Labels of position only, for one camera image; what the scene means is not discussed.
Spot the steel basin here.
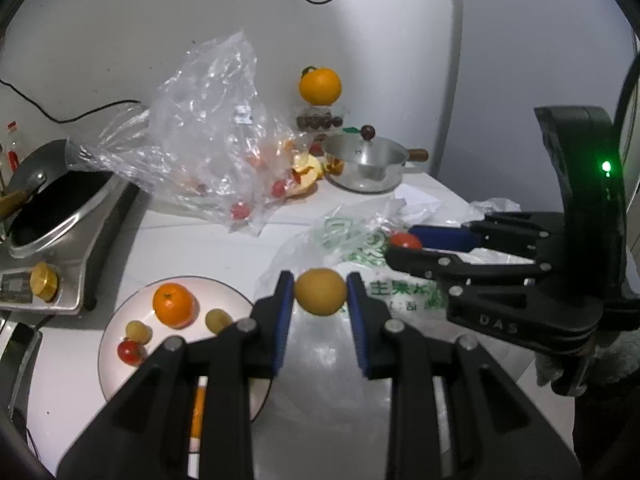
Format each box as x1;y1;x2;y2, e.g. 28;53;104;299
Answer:
0;317;43;441

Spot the silver induction cooker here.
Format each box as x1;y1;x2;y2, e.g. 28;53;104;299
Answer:
0;170;141;313

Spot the clear plastic bag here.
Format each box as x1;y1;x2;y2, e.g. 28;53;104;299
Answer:
65;30;326;236

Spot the white plate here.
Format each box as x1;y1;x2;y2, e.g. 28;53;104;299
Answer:
97;275;273;423

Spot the black cooker cable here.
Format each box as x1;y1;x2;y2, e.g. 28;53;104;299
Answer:
0;79;143;123

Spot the orange peel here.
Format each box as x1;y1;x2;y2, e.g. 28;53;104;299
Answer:
285;152;346;198

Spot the white paper receipt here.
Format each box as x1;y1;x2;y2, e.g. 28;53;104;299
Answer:
395;182;443;216

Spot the grey refrigerator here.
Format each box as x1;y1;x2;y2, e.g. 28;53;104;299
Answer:
440;0;640;261

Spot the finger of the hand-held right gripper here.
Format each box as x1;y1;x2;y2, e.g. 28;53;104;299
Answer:
407;211;553;261
384;245;551;293

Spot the mandarin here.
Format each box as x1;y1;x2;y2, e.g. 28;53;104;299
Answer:
191;385;207;453
152;283;197;330

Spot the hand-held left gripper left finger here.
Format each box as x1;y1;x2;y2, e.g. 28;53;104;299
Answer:
56;270;295;480

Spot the large orange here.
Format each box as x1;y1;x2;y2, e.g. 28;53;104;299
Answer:
298;66;343;107

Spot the clear box of dark fruits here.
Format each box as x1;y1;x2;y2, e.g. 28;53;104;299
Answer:
295;102;346;133

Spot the steel pot with wooden handle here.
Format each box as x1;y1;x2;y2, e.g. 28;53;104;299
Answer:
322;134;430;193

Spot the glass pot lid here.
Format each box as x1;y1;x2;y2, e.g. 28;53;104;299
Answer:
322;125;407;167

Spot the small yellow-green fruit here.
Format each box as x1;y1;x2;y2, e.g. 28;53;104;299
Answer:
205;309;234;333
125;321;152;345
294;268;348;317

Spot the green printed plastic bag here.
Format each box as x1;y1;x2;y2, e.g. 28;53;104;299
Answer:
255;197;521;321

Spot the black wok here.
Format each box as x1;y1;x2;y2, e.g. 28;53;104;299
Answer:
0;139;88;218

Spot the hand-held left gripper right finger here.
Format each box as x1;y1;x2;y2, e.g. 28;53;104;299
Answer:
346;272;583;480

